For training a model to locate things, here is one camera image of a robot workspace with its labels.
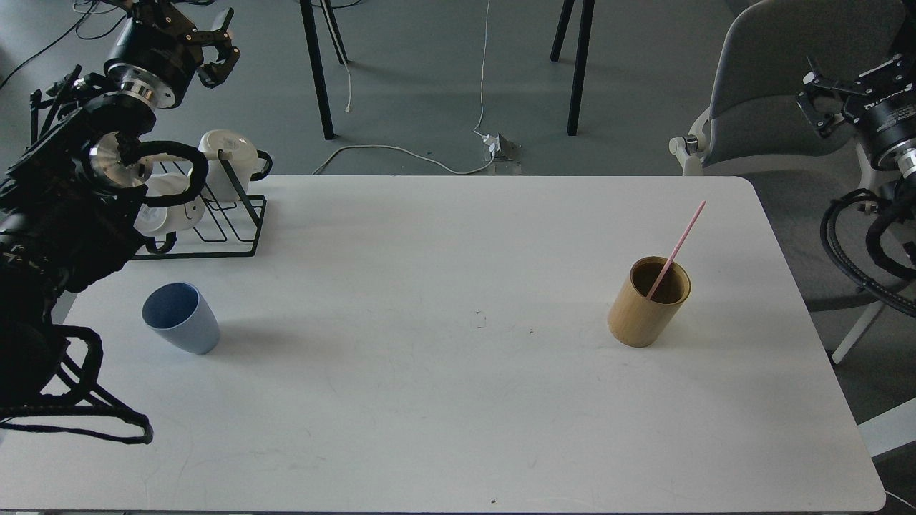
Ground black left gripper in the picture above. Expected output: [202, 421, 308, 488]
[104, 1, 241, 109]

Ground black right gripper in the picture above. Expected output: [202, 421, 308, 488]
[797, 54, 915, 172]

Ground pink chopstick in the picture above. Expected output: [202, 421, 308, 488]
[645, 201, 707, 300]

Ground blue plastic cup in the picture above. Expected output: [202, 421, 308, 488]
[141, 283, 220, 355]

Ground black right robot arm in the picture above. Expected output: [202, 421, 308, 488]
[796, 54, 915, 317]

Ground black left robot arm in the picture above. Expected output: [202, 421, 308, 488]
[1, 1, 241, 444]

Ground grey office chair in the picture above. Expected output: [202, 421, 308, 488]
[668, 1, 907, 364]

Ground white mug upright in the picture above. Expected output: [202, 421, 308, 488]
[198, 129, 273, 203]

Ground black table leg left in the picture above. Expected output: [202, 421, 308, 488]
[297, 1, 348, 140]

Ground black table leg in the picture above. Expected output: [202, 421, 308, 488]
[550, 1, 596, 137]
[297, 1, 348, 140]

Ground white mug lying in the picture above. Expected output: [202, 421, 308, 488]
[134, 173, 206, 237]

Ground black table leg right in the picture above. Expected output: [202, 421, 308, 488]
[550, 1, 596, 137]

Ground bamboo cylindrical holder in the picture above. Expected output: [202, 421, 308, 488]
[608, 255, 691, 348]

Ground white power plug adapter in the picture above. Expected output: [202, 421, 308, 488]
[481, 134, 512, 161]

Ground black cables on floor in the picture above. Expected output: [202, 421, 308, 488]
[0, 0, 137, 90]

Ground black wire dish rack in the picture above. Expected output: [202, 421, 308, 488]
[133, 192, 268, 261]

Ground white cable on floor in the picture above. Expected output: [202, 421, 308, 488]
[313, 0, 502, 176]

